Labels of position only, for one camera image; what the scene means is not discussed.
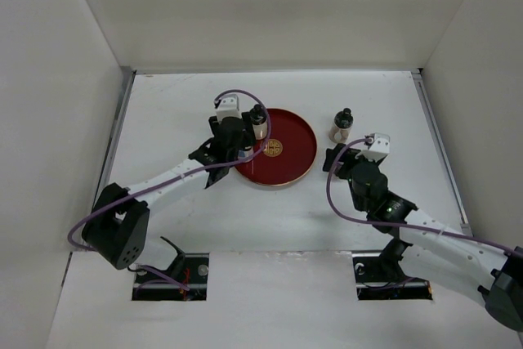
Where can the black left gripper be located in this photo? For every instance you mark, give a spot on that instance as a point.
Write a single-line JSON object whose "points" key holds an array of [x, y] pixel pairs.
{"points": [[248, 139]]}

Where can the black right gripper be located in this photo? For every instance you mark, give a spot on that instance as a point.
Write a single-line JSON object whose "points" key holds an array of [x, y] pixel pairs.
{"points": [[349, 159]]}

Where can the white-filled bottle black cap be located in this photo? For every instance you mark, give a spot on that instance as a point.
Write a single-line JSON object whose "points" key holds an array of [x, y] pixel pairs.
{"points": [[258, 120]]}

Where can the blue-label jar silver lid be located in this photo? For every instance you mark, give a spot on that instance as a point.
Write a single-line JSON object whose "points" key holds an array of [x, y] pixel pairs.
{"points": [[245, 154]]}

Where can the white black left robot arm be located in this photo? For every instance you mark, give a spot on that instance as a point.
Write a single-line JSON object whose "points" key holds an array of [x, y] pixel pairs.
{"points": [[120, 233]]}

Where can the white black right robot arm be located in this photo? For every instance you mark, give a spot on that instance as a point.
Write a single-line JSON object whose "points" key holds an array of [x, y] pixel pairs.
{"points": [[488, 273]]}

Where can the tan powder bottle black cap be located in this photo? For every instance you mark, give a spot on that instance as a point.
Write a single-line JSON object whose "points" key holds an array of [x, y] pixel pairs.
{"points": [[341, 128]]}

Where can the red round lacquer tray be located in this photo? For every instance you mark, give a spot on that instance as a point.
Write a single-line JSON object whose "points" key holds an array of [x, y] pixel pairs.
{"points": [[288, 155]]}

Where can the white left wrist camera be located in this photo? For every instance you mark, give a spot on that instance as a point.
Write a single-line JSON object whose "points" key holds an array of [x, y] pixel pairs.
{"points": [[227, 106]]}

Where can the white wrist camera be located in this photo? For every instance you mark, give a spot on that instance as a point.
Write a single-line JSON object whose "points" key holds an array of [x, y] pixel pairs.
{"points": [[377, 147], [227, 106]]}

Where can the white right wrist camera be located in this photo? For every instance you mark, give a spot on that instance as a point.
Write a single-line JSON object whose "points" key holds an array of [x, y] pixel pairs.
{"points": [[377, 147]]}

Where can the right aluminium frame rail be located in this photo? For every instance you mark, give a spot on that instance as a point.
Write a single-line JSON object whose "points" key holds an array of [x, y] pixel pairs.
{"points": [[440, 148]]}

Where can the aluminium frame rail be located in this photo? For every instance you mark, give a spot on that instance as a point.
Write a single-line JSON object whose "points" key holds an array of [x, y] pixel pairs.
{"points": [[440, 148], [129, 75]]}

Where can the left aluminium frame rail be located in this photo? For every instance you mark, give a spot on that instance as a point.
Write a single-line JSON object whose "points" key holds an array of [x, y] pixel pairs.
{"points": [[129, 75]]}

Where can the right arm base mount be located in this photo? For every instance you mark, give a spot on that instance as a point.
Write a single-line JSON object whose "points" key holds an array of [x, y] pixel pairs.
{"points": [[375, 280]]}

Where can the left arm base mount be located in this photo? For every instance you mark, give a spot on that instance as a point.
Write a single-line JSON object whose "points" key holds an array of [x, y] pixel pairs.
{"points": [[187, 272]]}

